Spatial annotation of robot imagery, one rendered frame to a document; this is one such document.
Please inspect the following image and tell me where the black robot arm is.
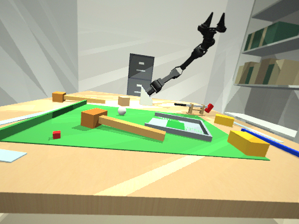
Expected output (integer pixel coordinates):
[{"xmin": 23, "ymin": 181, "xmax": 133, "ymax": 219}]
[{"xmin": 145, "ymin": 38, "xmax": 215, "ymax": 96}]

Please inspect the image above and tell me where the white golf ball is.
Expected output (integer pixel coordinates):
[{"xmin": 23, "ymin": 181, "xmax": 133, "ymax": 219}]
[{"xmin": 118, "ymin": 107, "xmax": 126, "ymax": 115}]

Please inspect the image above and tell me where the yellow rectangular block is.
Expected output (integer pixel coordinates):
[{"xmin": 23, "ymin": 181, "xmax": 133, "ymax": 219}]
[
  {"xmin": 227, "ymin": 130, "xmax": 270, "ymax": 157},
  {"xmin": 214, "ymin": 114, "xmax": 234, "ymax": 127}
]

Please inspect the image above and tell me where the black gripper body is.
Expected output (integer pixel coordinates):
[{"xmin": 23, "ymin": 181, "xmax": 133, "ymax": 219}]
[{"xmin": 198, "ymin": 25, "xmax": 227, "ymax": 42}]

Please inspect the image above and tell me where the small red block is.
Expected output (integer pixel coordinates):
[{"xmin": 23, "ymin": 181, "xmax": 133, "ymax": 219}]
[{"xmin": 53, "ymin": 131, "xmax": 61, "ymax": 139}]

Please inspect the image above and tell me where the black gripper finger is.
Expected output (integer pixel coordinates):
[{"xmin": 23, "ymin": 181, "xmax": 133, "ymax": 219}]
[
  {"xmin": 201, "ymin": 12, "xmax": 213, "ymax": 27},
  {"xmin": 217, "ymin": 13, "xmax": 225, "ymax": 28}
]

